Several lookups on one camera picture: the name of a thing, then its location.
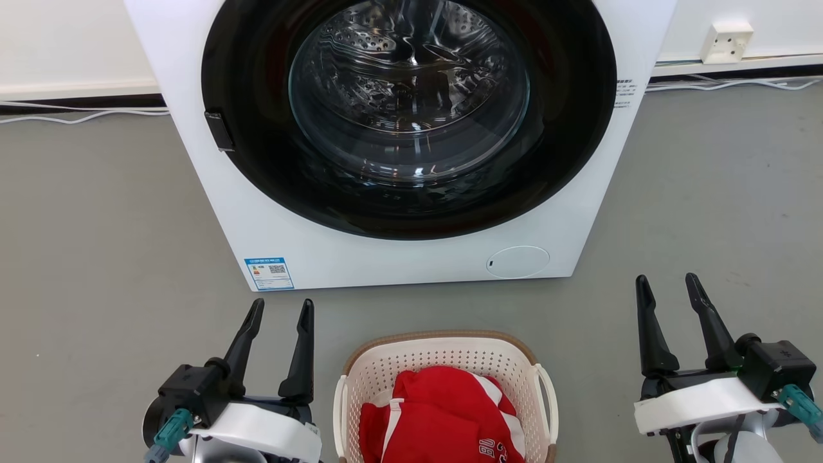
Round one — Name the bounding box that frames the black door latch handle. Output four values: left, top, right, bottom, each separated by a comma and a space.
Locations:
204, 111, 235, 152

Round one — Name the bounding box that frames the cream perforated laundry basket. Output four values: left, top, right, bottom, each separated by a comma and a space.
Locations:
333, 331, 559, 463

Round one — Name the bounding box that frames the white floor cable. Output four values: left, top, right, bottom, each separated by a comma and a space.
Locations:
0, 100, 171, 125
645, 76, 823, 93

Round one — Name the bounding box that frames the white front-load washing machine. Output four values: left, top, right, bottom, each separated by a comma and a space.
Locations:
123, 0, 677, 292

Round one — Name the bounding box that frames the teal right cable connector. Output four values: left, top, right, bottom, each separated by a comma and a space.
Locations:
773, 385, 823, 444

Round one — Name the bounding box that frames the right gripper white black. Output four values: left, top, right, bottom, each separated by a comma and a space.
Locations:
634, 273, 782, 436

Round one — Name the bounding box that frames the white wall socket box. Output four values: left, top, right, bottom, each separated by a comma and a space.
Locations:
700, 23, 754, 64

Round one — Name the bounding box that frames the white wall cable trunking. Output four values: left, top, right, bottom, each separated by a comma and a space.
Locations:
0, 78, 160, 97
653, 57, 823, 78

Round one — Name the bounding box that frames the teal cable connector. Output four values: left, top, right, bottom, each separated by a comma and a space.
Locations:
773, 385, 823, 444
145, 408, 195, 463

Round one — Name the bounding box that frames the teal left cable connector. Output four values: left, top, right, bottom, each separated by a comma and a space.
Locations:
145, 408, 195, 463

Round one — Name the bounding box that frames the blue energy label sticker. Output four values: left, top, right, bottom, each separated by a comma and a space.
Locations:
244, 257, 295, 291

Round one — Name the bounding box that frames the round black washer door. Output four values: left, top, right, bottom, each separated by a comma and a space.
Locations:
201, 0, 618, 241

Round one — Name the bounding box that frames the round white filter cover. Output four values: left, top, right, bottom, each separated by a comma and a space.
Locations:
486, 246, 550, 280

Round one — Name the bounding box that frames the red white sports jersey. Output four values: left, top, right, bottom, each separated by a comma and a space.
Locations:
359, 366, 527, 463

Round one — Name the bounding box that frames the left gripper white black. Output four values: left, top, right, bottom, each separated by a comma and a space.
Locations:
190, 298, 322, 463

